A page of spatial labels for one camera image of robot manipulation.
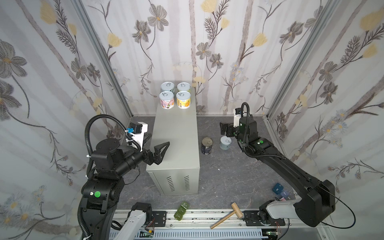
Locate teal label can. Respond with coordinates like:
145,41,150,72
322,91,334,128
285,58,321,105
220,136,232,151

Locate dark blue can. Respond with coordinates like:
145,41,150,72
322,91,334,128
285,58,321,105
201,137,213,155

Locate pink label can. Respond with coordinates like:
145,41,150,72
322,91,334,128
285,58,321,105
159,91,175,110

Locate yellow label can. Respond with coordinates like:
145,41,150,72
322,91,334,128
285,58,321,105
176,91,191,109

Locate blue brown label can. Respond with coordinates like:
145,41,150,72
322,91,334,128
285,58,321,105
161,82,175,93

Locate green label can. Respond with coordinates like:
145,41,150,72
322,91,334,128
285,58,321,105
177,82,191,93

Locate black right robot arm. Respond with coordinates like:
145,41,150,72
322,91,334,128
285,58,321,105
220,117,339,227

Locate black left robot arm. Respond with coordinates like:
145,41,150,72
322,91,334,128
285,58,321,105
77,134,170,240

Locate grey metal cabinet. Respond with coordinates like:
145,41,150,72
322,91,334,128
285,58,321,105
146,89,200,196

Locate blue square box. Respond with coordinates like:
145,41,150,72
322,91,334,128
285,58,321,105
272,183,284,195

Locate wooden mallet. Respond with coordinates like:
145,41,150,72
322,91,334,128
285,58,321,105
210,203,244,230

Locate small purple box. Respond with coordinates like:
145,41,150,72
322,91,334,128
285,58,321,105
280,191,290,200

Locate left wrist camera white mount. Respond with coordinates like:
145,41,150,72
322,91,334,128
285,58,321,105
125,122,148,152

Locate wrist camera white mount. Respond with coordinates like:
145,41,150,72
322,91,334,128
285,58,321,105
233,108,244,128
125,122,148,152

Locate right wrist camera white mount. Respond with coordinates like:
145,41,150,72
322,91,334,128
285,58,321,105
233,108,244,128

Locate black right corrugated cable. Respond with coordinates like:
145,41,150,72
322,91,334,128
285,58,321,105
240,101,251,145

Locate black corrugated cable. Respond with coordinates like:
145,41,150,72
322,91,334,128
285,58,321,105
240,101,251,145
84,114,133,178

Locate black left corrugated cable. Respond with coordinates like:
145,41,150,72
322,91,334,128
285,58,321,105
84,114,133,178

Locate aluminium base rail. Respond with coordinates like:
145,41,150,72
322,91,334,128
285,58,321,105
113,209,319,232

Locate white slotted cable duct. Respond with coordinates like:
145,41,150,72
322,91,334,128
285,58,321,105
134,229,268,240

